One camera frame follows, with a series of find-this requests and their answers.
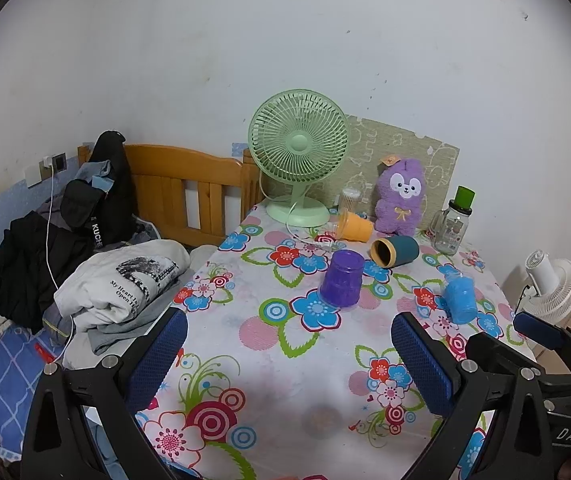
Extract white fan power cable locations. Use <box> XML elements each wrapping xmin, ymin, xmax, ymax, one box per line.
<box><xmin>257</xmin><ymin>173</ymin><xmax>340</xmax><ymax>254</ymax></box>

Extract blue checkered bedsheet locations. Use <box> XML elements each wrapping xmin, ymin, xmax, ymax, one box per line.
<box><xmin>0</xmin><ymin>325</ymin><xmax>63</xmax><ymax>454</ymax></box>

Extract floral tablecloth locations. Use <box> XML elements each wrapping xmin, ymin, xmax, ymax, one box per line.
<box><xmin>136</xmin><ymin>205</ymin><xmax>527</xmax><ymax>479</ymax></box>

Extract light blue cup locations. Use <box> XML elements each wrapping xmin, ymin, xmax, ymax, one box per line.
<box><xmin>439</xmin><ymin>273</ymin><xmax>477</xmax><ymax>325</ymax></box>

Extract orange plastic cup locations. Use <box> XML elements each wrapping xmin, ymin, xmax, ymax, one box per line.
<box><xmin>336</xmin><ymin>209</ymin><xmax>374</xmax><ymax>243</ymax></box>

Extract white standing fan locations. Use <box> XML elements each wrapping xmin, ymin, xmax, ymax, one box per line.
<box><xmin>517</xmin><ymin>249</ymin><xmax>571</xmax><ymax>326</ymax></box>

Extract teal cup yellow rim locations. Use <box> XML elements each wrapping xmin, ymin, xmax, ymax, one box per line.
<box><xmin>370</xmin><ymin>235</ymin><xmax>420</xmax><ymax>269</ymax></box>

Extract white charging cable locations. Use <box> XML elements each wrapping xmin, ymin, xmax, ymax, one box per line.
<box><xmin>44</xmin><ymin>159</ymin><xmax>77</xmax><ymax>366</ymax></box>

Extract white folded t-shirt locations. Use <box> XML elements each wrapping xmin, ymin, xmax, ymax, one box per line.
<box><xmin>54</xmin><ymin>240</ymin><xmax>190</xmax><ymax>332</ymax></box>

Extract purple plastic cup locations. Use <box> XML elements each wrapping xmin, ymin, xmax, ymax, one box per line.
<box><xmin>319</xmin><ymin>249</ymin><xmax>366</xmax><ymax>308</ymax></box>

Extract cotton swab container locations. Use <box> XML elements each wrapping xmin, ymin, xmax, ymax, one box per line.
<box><xmin>339</xmin><ymin>186</ymin><xmax>363</xmax><ymax>212</ymax></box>

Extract purple plush bunny toy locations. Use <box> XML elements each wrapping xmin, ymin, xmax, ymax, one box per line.
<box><xmin>374</xmin><ymin>158</ymin><xmax>425</xmax><ymax>236</ymax></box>

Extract green desk fan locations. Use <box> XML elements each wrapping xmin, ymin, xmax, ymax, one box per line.
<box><xmin>247</xmin><ymin>89</ymin><xmax>351</xmax><ymax>228</ymax></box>

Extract beige patterned board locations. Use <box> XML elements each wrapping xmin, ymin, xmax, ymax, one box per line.
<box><xmin>308</xmin><ymin>116</ymin><xmax>459</xmax><ymax>229</ymax></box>

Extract glass jar green lid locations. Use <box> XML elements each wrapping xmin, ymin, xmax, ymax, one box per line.
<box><xmin>430</xmin><ymin>186</ymin><xmax>475</xmax><ymax>256</ymax></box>

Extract black clothes pile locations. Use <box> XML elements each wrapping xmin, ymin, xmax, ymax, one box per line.
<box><xmin>0</xmin><ymin>131</ymin><xmax>141</xmax><ymax>333</ymax></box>

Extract wall power outlet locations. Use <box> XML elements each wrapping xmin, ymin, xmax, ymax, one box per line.
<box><xmin>24</xmin><ymin>153</ymin><xmax>67</xmax><ymax>188</ymax></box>

